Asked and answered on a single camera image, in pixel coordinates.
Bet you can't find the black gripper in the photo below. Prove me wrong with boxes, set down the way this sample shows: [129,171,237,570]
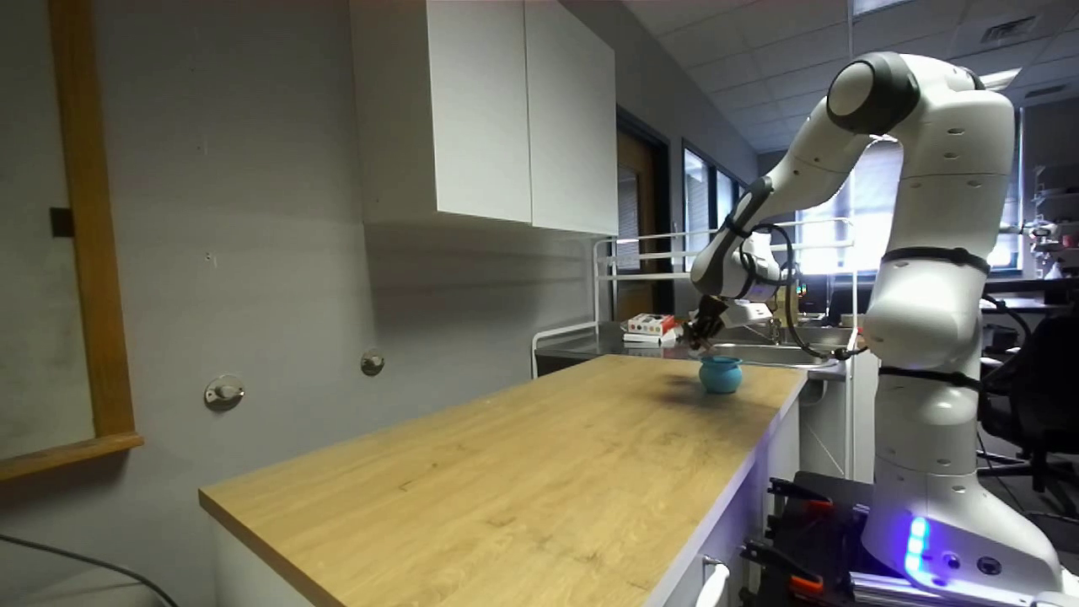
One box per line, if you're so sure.
[680,292,728,352]

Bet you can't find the blue round container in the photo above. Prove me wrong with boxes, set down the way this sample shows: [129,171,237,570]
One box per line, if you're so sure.
[698,352,749,398]

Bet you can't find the red and white box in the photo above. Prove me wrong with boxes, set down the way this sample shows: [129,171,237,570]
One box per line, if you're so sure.
[620,310,690,353]

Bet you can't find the dark doorway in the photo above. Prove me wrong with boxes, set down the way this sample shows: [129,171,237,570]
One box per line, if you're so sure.
[612,104,678,324]

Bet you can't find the bright window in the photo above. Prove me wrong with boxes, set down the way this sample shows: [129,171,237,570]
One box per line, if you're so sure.
[678,137,1023,279]

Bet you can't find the black orange clamp tools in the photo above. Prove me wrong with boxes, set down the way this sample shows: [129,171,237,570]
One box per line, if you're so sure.
[739,476,883,607]

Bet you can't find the black office chair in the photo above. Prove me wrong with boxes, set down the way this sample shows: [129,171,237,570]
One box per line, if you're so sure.
[975,292,1079,521]

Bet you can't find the wood framed whiteboard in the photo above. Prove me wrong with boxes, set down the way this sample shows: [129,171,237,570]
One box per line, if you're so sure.
[0,0,147,490]

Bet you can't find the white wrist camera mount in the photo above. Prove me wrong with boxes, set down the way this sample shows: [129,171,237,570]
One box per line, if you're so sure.
[720,292,778,335]

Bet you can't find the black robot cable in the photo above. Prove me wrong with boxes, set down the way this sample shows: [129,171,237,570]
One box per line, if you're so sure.
[735,218,870,364]

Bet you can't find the white wire rack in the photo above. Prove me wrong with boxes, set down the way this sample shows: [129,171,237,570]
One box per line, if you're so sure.
[527,225,870,382]

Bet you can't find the white wall cabinet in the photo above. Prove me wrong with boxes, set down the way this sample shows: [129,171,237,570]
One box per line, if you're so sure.
[348,0,620,239]

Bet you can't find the silver wall fitting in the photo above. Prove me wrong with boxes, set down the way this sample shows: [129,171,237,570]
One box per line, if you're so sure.
[199,373,248,416]

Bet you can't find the thin black floor cable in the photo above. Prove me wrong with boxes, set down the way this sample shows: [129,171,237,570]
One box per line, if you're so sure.
[0,529,182,607]

